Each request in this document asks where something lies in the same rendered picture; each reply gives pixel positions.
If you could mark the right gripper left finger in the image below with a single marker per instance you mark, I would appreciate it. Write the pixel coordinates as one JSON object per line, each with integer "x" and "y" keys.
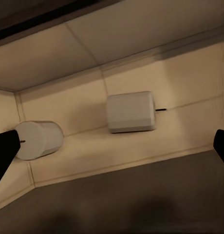
{"x": 9, "y": 147}

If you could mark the pillar candle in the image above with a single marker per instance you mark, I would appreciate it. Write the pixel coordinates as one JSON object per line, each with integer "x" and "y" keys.
{"x": 38, "y": 139}
{"x": 132, "y": 112}

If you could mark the cabinet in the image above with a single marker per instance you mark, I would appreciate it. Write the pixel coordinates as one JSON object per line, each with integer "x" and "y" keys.
{"x": 59, "y": 62}

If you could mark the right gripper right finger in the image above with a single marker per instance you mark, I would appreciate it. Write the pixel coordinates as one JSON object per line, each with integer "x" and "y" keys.
{"x": 219, "y": 143}

